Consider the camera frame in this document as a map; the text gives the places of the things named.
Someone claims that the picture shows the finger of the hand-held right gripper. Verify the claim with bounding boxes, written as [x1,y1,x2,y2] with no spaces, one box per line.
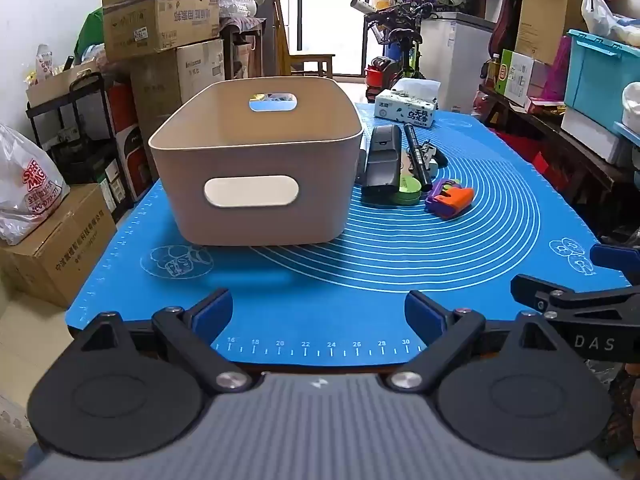
[590,243,640,275]
[511,274,640,321]

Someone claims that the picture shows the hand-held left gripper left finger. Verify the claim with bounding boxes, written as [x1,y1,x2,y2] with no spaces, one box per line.
[75,288,252,395]

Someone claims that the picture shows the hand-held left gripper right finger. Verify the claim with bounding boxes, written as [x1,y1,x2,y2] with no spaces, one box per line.
[386,291,576,393]

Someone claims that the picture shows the beige plastic storage bin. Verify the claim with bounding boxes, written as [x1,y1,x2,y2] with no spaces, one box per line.
[148,76,364,247]

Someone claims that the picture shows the purple orange toy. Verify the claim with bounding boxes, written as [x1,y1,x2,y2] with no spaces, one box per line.
[425,178,474,220]

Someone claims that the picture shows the black marker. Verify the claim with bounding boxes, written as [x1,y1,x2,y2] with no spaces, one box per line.
[404,125,434,192]

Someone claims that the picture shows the small black metal clip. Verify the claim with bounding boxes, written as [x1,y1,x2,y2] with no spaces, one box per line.
[419,140,449,167]

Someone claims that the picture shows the blue silicone mat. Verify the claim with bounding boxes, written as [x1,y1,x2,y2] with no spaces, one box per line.
[65,102,640,367]

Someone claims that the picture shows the dark wooden side table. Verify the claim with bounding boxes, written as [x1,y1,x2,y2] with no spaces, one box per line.
[477,85,636,211]

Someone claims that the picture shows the white box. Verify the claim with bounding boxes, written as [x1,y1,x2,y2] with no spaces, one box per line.
[561,106,626,163]

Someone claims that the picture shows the red plastic crate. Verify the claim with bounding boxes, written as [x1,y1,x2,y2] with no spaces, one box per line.
[492,130,566,191]

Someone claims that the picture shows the cardboard box with black print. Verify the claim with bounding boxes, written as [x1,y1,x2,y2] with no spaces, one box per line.
[0,183,118,309]

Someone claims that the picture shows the teal plastic crate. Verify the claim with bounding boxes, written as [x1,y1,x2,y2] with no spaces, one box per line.
[565,29,640,133]

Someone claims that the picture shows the red appliance box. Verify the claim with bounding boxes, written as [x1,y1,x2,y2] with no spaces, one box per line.
[107,85,151,196]

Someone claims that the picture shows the pink box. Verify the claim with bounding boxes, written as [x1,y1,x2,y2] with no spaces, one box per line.
[527,35,571,103]

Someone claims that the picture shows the green white carton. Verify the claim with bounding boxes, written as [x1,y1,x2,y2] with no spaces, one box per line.
[500,49,536,108]

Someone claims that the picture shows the tissue pack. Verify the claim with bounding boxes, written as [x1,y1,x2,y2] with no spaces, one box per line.
[374,78,441,128]

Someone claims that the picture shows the black utility cart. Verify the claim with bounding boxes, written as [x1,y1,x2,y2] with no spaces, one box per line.
[26,72,131,211]

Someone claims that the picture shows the large brown cardboard box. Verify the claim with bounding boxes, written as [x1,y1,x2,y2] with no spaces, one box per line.
[130,39,226,161]

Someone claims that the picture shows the white red plastic bag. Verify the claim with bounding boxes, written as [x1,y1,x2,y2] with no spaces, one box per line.
[0,124,71,246]

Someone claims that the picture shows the white chest freezer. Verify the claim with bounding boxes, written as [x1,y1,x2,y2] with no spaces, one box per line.
[420,11,496,113]

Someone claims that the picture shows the red bucket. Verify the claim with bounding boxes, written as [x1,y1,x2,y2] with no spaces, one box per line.
[365,60,396,103]

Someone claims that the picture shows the tall cardboard box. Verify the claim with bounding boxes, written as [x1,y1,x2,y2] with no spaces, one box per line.
[515,0,588,66]

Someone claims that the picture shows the wooden chair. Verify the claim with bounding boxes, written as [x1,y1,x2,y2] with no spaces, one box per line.
[275,0,336,79]

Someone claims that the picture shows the dark maroon bag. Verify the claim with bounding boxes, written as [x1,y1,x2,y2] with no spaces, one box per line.
[487,0,526,58]

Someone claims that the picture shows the shallow cardboard box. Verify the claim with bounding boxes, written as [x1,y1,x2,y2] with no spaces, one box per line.
[26,60,101,108]

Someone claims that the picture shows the bicycle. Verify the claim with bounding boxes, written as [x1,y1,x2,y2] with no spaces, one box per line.
[350,0,436,103]

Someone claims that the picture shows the taped open cardboard box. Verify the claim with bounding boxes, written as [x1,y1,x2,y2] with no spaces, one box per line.
[101,0,221,63]

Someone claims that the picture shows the white bottle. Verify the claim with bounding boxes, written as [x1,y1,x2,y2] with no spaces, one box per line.
[35,44,55,81]

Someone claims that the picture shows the green bag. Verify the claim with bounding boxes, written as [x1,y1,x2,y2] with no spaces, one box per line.
[75,7,106,61]

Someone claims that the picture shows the clear plastic containers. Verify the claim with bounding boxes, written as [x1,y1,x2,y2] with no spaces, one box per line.
[220,0,258,20]

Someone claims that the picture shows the dark framed window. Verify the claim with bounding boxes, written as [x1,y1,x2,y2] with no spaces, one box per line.
[287,0,401,78]

